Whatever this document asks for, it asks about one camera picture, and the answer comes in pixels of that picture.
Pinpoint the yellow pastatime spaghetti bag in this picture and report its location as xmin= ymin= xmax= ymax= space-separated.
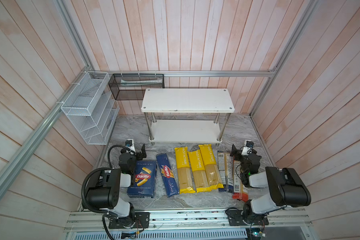
xmin=175 ymin=147 xmax=196 ymax=194
xmin=199 ymin=144 xmax=224 ymax=190
xmin=188 ymin=150 xmax=211 ymax=193

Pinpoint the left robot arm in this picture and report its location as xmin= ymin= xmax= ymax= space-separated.
xmin=81 ymin=145 xmax=147 ymax=230

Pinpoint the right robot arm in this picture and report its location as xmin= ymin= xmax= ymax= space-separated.
xmin=230 ymin=141 xmax=312 ymax=225

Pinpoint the white two-tier shelf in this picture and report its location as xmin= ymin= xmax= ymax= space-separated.
xmin=141 ymin=88 xmax=235 ymax=144

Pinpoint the blue-end spaghetti bag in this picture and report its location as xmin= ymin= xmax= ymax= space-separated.
xmin=218 ymin=151 xmax=234 ymax=194

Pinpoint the red-end spaghetti bag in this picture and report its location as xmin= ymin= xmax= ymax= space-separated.
xmin=233 ymin=161 xmax=249 ymax=202

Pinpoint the blue Barilla rigatoni box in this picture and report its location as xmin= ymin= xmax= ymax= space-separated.
xmin=127 ymin=160 xmax=157 ymax=198

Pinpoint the blue Barilla spaghetti box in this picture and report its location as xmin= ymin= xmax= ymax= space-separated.
xmin=157 ymin=153 xmax=180 ymax=197

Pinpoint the black mesh basket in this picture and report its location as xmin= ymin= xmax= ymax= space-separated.
xmin=108 ymin=73 xmax=165 ymax=101

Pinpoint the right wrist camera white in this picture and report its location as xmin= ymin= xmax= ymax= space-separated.
xmin=242 ymin=140 xmax=254 ymax=156

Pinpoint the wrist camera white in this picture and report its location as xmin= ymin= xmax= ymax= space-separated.
xmin=125 ymin=139 xmax=136 ymax=152
xmin=242 ymin=140 xmax=254 ymax=156

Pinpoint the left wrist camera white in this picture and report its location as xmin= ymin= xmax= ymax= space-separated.
xmin=125 ymin=139 xmax=136 ymax=152

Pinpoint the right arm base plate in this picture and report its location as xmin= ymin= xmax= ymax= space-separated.
xmin=225 ymin=208 xmax=269 ymax=226

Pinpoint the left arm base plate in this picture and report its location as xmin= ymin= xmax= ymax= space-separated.
xmin=109 ymin=212 xmax=150 ymax=230

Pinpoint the aluminium front rail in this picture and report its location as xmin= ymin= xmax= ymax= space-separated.
xmin=63 ymin=208 xmax=313 ymax=233

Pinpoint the white wire mesh organizer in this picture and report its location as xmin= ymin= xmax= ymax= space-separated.
xmin=61 ymin=72 xmax=120 ymax=145

